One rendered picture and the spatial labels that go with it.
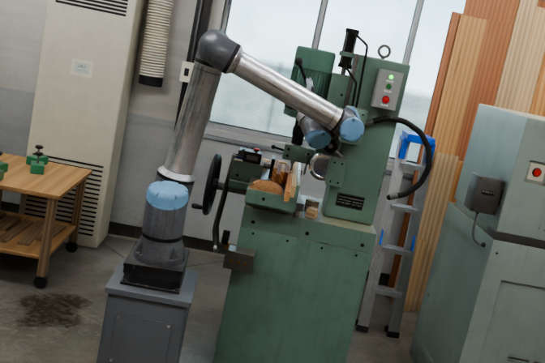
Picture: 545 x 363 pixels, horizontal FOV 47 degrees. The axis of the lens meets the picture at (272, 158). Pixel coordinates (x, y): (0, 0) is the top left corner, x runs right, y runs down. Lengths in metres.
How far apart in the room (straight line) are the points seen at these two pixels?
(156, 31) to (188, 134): 1.71
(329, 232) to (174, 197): 0.75
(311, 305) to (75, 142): 1.94
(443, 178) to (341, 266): 1.52
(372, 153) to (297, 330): 0.84
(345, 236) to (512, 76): 2.02
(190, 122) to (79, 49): 1.73
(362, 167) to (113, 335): 1.22
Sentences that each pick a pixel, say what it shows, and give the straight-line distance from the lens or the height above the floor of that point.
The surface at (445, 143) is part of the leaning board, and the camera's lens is 4.19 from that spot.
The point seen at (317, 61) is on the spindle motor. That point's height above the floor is 1.45.
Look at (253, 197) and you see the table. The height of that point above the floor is 0.87.
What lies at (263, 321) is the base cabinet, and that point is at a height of 0.31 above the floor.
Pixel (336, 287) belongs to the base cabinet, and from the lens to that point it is 2.76.
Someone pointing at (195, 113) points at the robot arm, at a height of 1.18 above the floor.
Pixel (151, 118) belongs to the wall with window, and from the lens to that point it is 4.21.
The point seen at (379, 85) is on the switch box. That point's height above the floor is 1.41.
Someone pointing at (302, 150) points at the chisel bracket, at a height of 1.06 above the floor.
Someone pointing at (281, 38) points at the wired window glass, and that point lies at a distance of 4.20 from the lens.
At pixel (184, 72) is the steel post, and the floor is 1.20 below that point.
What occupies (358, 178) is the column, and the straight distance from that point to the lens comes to 2.74.
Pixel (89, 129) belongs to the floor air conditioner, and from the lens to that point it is 4.00.
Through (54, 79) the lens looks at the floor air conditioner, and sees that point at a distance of 4.03.
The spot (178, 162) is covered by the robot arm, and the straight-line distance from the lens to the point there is 2.39.
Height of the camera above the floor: 1.49
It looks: 10 degrees down
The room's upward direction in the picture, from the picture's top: 12 degrees clockwise
